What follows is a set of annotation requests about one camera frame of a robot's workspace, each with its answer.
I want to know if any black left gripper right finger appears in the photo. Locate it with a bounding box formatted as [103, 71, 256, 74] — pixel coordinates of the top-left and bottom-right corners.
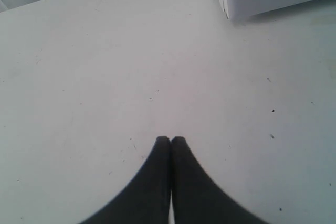
[171, 136, 265, 223]

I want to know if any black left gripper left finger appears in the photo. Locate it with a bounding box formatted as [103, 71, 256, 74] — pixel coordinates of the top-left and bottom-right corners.
[84, 136, 171, 224]

